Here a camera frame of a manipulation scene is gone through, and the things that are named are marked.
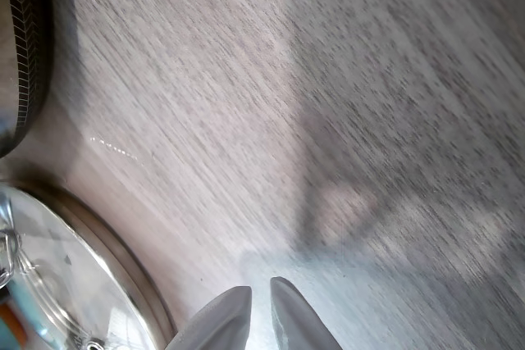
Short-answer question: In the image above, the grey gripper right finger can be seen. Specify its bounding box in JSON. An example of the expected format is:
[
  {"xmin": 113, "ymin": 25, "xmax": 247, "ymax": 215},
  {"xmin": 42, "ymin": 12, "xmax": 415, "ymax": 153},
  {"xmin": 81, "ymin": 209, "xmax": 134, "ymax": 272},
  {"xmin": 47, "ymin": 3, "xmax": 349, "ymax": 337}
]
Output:
[{"xmin": 269, "ymin": 276, "xmax": 342, "ymax": 350}]

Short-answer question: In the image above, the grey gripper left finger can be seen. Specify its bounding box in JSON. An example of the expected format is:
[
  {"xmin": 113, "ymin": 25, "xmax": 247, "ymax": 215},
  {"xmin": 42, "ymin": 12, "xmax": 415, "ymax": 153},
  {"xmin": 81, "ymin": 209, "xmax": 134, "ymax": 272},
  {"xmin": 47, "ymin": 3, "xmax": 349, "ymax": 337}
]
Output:
[{"xmin": 166, "ymin": 285, "xmax": 253, "ymax": 350}]

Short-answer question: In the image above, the glass lid with black handle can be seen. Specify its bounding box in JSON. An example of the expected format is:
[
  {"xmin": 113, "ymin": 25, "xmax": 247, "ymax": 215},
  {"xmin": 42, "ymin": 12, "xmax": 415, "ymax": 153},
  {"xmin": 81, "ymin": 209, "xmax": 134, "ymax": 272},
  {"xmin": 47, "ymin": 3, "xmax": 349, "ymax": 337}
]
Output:
[{"xmin": 0, "ymin": 180, "xmax": 178, "ymax": 350}]

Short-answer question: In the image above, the black metal pot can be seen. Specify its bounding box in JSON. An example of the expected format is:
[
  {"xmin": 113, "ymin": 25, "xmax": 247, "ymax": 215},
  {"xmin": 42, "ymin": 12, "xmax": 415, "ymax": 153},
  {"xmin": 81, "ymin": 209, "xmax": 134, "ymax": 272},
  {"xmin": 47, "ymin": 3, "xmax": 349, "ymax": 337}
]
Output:
[{"xmin": 0, "ymin": 0, "xmax": 54, "ymax": 158}]

